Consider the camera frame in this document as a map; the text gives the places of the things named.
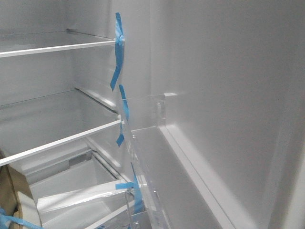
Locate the upper glass fridge shelf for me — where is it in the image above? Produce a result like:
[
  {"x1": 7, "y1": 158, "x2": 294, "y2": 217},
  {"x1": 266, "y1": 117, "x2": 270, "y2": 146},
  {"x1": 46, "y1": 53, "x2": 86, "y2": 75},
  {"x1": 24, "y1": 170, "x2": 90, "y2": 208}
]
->
[{"x1": 0, "y1": 30, "x2": 115, "y2": 58}]

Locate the clear crisper drawer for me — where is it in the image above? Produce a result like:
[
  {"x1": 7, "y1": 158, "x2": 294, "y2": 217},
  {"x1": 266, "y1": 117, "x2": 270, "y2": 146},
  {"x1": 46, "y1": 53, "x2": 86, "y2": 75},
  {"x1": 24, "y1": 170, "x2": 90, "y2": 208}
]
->
[{"x1": 26, "y1": 151, "x2": 132, "y2": 229}]

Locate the glass fridge shelf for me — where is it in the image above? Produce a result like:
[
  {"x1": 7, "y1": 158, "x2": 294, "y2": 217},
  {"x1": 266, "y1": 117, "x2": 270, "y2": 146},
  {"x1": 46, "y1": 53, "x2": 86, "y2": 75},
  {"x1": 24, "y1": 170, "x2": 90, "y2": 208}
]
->
[
  {"x1": 0, "y1": 30, "x2": 115, "y2": 58},
  {"x1": 0, "y1": 90, "x2": 120, "y2": 166}
]

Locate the white fridge interior body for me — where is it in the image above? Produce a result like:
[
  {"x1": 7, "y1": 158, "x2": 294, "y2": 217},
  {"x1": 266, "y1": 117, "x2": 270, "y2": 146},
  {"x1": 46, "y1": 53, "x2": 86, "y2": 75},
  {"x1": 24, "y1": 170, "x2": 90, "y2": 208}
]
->
[{"x1": 0, "y1": 0, "x2": 151, "y2": 229}]

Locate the upper blue tape strip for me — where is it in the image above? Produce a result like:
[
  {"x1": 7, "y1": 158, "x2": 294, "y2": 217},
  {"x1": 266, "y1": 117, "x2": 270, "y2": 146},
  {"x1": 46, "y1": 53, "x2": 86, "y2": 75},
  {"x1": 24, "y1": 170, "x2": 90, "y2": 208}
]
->
[{"x1": 110, "y1": 12, "x2": 125, "y2": 91}]

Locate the lower glass fridge shelf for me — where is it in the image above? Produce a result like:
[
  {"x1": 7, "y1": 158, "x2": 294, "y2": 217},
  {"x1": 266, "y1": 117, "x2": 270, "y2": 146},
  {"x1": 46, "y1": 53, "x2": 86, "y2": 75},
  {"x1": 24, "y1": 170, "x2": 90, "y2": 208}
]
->
[{"x1": 0, "y1": 90, "x2": 120, "y2": 166}]

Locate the clear door bin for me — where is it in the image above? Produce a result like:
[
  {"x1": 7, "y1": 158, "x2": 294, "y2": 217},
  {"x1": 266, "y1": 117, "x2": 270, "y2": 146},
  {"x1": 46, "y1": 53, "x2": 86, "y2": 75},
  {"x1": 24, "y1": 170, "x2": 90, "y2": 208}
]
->
[{"x1": 120, "y1": 96, "x2": 187, "y2": 229}]

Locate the brown cardboard piece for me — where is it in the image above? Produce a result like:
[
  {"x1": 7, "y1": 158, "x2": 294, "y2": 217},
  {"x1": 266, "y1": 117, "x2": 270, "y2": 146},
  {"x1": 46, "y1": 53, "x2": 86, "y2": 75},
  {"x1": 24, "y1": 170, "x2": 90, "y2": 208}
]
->
[{"x1": 0, "y1": 164, "x2": 42, "y2": 229}]

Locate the lower blue tape strip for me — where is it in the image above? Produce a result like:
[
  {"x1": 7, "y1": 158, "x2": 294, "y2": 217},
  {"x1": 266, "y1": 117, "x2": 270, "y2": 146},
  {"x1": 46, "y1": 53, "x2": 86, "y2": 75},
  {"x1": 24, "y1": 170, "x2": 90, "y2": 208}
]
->
[{"x1": 115, "y1": 163, "x2": 144, "y2": 214}]

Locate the bottom left blue tape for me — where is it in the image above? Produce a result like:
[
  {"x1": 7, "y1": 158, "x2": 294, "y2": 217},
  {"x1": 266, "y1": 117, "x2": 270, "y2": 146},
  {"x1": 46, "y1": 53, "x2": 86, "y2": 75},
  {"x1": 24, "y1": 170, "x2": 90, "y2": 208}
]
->
[{"x1": 0, "y1": 208, "x2": 43, "y2": 229}]

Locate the grey fridge door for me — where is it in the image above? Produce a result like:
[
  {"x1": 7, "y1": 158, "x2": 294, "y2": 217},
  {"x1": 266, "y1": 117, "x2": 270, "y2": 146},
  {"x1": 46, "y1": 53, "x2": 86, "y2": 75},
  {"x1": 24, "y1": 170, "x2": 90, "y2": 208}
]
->
[{"x1": 140, "y1": 0, "x2": 305, "y2": 229}]

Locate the middle blue tape strip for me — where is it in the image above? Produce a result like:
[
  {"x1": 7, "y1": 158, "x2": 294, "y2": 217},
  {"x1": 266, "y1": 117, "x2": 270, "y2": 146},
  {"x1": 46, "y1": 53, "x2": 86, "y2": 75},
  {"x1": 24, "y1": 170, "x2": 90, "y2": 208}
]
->
[{"x1": 116, "y1": 84, "x2": 130, "y2": 147}]

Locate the blue tape strip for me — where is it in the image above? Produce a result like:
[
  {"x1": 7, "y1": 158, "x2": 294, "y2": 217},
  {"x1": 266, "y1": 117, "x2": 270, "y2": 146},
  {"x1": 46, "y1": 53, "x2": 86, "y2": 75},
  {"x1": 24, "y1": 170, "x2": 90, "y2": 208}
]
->
[
  {"x1": 110, "y1": 12, "x2": 125, "y2": 91},
  {"x1": 115, "y1": 163, "x2": 144, "y2": 214},
  {"x1": 116, "y1": 84, "x2": 130, "y2": 147}
]

